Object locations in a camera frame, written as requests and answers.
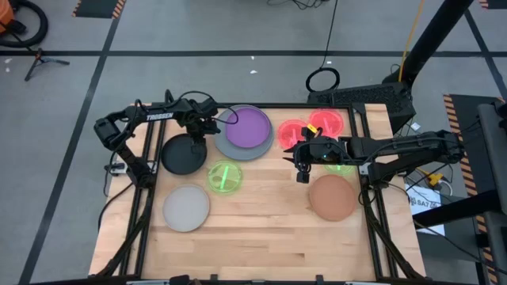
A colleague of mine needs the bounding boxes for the black vacuum hose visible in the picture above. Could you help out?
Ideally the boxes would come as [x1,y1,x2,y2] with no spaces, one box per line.
[0,0,49,49]

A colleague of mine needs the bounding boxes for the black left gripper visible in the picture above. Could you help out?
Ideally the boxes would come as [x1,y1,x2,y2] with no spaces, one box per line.
[182,97,222,156]

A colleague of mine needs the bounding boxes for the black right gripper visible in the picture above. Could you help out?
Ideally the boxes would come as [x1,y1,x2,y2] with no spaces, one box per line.
[282,125,352,184]

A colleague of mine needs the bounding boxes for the black plastic plate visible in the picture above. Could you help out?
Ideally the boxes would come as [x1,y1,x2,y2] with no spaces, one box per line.
[161,133,208,176]

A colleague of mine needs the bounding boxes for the hazard-striped black platform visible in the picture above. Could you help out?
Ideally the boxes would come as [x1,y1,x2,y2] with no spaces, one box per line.
[443,93,506,285]

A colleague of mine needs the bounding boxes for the black stand post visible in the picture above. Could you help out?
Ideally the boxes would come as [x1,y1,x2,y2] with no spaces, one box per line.
[398,0,473,86]

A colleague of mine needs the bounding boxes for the green transparent small plate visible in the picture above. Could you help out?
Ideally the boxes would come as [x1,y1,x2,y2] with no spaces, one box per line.
[207,159,243,195]
[323,162,356,177]

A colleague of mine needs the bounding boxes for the brown plastic plate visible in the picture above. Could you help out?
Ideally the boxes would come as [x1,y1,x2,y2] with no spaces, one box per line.
[308,174,357,222]

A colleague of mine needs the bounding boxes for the purple plastic plate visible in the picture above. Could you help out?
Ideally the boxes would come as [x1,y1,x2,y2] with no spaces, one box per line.
[225,107,272,150]

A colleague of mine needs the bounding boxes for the large grey plastic plate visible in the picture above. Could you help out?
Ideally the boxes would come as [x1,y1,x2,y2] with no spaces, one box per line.
[214,104,275,162]

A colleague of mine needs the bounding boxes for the black beam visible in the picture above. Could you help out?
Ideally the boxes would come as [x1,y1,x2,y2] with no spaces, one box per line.
[411,189,504,230]

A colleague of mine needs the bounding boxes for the black hazard-striped mat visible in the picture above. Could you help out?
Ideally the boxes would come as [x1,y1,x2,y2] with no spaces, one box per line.
[478,0,507,10]
[73,0,127,19]

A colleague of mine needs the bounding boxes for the black coiled cable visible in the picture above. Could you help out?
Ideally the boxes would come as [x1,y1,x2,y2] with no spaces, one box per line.
[305,0,341,93]

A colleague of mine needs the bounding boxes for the light grey plastic plate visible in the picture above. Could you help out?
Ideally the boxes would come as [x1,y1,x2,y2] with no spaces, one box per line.
[162,183,211,234]

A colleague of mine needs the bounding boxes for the black power cable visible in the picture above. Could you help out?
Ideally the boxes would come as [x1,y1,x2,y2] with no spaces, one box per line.
[97,180,135,233]

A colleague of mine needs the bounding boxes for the black perforated stand base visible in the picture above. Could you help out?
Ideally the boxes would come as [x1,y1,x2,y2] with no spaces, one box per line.
[307,82,417,135]

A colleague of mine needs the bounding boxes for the small grey control box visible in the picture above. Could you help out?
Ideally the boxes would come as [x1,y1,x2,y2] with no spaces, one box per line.
[104,161,128,177]

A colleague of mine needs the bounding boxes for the white paper sign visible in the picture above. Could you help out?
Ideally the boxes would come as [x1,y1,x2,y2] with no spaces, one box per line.
[404,184,447,237]

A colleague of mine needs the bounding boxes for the yellow cable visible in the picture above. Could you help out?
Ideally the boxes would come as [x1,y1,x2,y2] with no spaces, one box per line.
[398,0,425,83]

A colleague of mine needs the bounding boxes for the red transparent small plate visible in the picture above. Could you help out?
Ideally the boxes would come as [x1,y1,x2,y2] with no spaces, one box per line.
[308,108,345,139]
[276,119,310,150]

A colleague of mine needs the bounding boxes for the orange vacuum cleaner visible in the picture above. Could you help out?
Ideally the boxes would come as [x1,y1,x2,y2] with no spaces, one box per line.
[0,0,15,33]

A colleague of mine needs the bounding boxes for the yellow plug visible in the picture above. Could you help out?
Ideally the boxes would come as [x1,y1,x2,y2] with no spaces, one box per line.
[424,168,445,188]

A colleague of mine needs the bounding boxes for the black tripod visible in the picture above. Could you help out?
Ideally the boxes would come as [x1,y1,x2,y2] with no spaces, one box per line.
[24,47,71,82]

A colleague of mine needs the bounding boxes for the grey column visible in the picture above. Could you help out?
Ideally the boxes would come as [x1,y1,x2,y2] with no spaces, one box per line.
[477,101,507,285]

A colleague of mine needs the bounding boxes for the black cable bundle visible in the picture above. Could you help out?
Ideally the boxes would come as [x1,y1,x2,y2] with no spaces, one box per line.
[267,0,330,11]

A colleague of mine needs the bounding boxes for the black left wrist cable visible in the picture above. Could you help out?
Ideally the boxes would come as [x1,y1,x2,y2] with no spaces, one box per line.
[173,89,240,126]

